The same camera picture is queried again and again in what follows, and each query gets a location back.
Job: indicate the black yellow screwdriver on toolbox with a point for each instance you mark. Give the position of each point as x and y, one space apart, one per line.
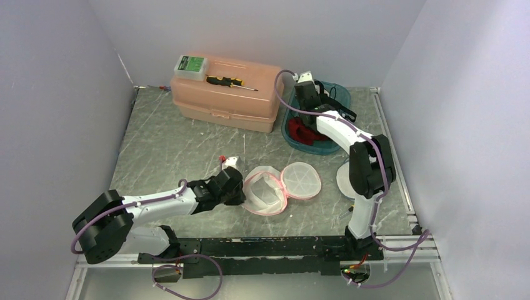
228 82

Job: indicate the pink-trimmed mesh laundry bag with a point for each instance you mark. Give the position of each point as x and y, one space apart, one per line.
267 190

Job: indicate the teal plastic bin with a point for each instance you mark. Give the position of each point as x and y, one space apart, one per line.
319 148

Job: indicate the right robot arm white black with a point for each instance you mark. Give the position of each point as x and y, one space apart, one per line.
371 167

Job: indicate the white mesh laundry bag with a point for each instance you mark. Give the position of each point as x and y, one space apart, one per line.
343 182

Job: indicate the pink plastic toolbox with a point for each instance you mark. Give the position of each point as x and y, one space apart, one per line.
231 106

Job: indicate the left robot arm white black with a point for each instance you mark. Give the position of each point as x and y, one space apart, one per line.
115 224

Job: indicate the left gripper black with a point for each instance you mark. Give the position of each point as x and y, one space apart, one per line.
239 199

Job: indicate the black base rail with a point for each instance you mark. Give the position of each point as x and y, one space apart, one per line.
232 256

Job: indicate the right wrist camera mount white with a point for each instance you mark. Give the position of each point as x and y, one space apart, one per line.
304 77

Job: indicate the dark red bra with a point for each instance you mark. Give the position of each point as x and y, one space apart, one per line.
303 134

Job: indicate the clear green-label screw box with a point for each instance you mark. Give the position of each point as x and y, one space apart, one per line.
191 67

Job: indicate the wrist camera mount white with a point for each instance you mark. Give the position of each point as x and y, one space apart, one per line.
232 162
304 77

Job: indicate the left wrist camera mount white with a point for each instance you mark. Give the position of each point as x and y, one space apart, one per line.
232 162

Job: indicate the yellow black screwdriver on table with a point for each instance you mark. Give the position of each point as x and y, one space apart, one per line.
343 215

